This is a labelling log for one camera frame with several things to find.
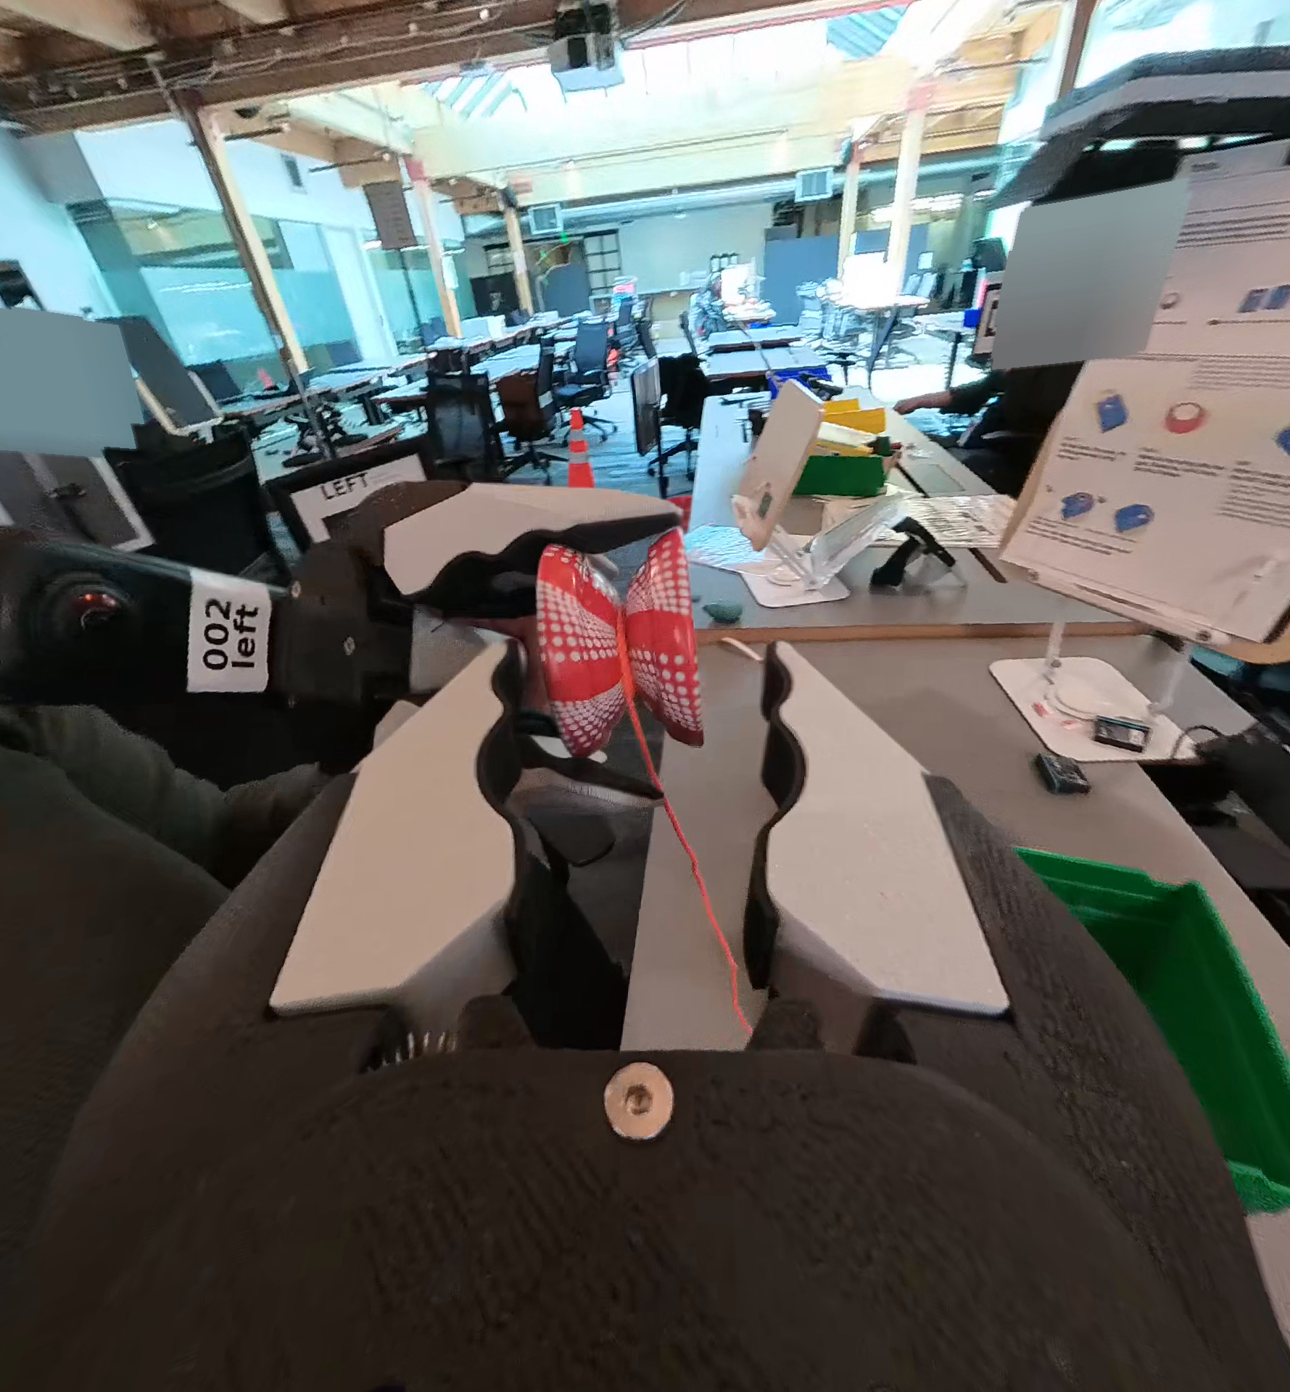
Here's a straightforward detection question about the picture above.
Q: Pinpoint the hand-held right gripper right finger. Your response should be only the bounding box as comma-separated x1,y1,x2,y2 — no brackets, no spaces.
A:
743,638,1011,1023

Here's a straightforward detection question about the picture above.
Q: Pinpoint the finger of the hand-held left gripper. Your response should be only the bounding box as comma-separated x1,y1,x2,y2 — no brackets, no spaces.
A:
514,751,663,813
384,483,682,610

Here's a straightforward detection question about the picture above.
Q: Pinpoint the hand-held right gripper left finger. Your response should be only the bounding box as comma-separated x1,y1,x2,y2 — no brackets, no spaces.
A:
271,638,526,1023

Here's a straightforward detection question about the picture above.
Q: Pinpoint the orange yo-yo string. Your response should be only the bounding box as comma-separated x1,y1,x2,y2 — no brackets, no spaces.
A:
623,696,759,1039

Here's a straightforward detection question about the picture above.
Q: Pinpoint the green plastic bin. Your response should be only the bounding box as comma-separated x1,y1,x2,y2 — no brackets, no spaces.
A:
1014,844,1290,1215

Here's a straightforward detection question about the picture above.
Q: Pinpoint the person's left forearm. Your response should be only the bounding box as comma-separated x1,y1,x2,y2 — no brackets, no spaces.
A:
14,700,363,883

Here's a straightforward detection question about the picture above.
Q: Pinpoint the white desk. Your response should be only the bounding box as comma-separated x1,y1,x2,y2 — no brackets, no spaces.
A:
623,391,1290,1392

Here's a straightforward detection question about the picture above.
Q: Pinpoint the white desk stand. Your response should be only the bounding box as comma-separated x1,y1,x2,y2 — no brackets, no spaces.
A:
732,381,911,606

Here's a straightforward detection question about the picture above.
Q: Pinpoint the black framed floor sign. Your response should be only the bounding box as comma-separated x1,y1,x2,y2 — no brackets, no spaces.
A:
271,442,446,545

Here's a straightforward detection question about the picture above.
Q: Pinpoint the green parts bin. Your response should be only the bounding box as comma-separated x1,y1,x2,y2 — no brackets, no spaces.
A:
792,435,907,501

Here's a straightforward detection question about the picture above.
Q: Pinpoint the black box device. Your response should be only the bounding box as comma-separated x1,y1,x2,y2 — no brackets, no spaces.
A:
1193,718,1290,897

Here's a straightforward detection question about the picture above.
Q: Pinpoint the black ceiling projector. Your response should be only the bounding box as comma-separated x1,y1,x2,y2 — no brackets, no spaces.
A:
548,0,626,93

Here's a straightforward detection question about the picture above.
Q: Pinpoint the instruction sheet board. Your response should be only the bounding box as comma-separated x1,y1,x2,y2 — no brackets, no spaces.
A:
1000,130,1290,654

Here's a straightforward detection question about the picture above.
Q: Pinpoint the wooden post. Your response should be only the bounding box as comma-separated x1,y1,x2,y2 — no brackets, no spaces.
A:
192,104,311,383

